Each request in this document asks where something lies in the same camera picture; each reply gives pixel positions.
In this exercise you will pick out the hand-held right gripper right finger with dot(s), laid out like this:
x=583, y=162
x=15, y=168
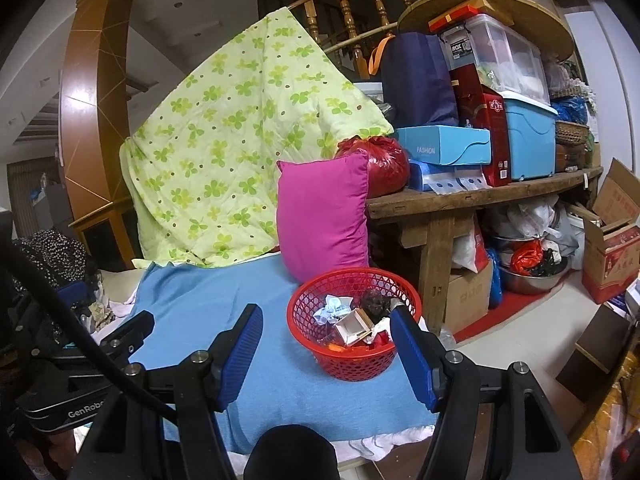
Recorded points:
x=415, y=360

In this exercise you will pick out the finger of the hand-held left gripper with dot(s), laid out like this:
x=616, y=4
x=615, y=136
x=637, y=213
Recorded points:
x=132, y=330
x=75, y=291

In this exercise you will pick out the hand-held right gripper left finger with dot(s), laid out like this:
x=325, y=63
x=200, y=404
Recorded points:
x=240, y=355

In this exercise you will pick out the grey wrapper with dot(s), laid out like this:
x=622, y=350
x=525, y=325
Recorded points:
x=375, y=302

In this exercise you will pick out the orange carton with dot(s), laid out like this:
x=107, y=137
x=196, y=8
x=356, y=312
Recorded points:
x=350, y=327

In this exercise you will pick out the red mesh basket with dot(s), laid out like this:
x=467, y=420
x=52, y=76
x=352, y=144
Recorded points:
x=340, y=365

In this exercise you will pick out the orange wrapper red mesh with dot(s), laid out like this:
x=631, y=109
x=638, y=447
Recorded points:
x=336, y=347

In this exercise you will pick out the white blue tissue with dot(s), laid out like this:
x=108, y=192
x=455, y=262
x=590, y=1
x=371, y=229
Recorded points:
x=332, y=307

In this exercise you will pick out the beige printed cloth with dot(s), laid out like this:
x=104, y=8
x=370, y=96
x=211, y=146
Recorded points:
x=102, y=317

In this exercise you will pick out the black white-dotted garment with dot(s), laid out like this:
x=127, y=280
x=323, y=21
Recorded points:
x=50, y=255

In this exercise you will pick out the cream cushion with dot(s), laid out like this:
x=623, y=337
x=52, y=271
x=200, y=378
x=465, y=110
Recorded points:
x=120, y=280

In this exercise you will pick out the blue blanket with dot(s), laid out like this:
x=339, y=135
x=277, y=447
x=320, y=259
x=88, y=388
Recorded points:
x=190, y=300

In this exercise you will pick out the closed cardboard box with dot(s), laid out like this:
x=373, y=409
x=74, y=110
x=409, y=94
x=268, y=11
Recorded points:
x=465, y=295

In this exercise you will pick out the white sheet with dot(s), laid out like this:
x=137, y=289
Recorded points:
x=395, y=442

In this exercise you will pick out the grey cabinet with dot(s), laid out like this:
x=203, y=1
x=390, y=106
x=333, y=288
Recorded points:
x=50, y=205

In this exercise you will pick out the red floor mat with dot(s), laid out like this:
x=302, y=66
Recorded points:
x=500, y=310

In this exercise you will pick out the wooden lattice panel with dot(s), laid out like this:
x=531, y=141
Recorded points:
x=20, y=195

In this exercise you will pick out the blue plastic bag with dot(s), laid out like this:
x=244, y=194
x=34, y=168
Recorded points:
x=495, y=280

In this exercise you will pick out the white red plastic bag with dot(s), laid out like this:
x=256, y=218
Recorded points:
x=467, y=250

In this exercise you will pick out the metal basin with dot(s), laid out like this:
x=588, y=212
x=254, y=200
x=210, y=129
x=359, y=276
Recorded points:
x=525, y=282

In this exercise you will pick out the orange red plastic bag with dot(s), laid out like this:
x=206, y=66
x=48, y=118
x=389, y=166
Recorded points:
x=527, y=257

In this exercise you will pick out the magenta pillow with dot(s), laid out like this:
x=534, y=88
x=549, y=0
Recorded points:
x=320, y=215

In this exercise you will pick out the brown wooden pillar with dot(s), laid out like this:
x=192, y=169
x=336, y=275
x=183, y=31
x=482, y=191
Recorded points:
x=90, y=110

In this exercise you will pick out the blue white flat pack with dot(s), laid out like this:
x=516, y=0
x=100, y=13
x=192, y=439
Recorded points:
x=435, y=175

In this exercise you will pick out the shiny red plastic bag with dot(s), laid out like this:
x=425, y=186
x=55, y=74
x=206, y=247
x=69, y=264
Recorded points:
x=385, y=165

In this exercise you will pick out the yellow patterned bag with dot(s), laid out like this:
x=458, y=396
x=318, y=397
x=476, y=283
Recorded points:
x=610, y=420

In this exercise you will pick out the green clover print quilt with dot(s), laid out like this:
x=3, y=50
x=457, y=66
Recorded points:
x=225, y=135

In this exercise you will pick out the light blue shoe box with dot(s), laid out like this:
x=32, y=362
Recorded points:
x=440, y=145

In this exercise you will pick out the open cardboard box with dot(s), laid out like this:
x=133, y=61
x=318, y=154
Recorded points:
x=610, y=260

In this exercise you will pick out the dark red gift box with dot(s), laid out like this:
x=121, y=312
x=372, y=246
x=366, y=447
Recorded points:
x=490, y=125

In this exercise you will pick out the blue plastic storage bin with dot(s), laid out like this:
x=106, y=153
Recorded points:
x=530, y=140

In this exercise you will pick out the wicker basket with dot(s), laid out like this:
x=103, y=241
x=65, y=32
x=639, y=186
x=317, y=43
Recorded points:
x=570, y=132

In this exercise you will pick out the clear plastic storage box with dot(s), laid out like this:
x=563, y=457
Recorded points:
x=505, y=55

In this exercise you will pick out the red yellow flat box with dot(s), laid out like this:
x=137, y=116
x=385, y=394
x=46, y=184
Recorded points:
x=460, y=15

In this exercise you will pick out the wooden stair railing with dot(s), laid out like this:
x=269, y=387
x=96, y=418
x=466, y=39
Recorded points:
x=350, y=15

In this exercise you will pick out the round wooden tabletop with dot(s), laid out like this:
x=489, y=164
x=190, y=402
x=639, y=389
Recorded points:
x=540, y=20

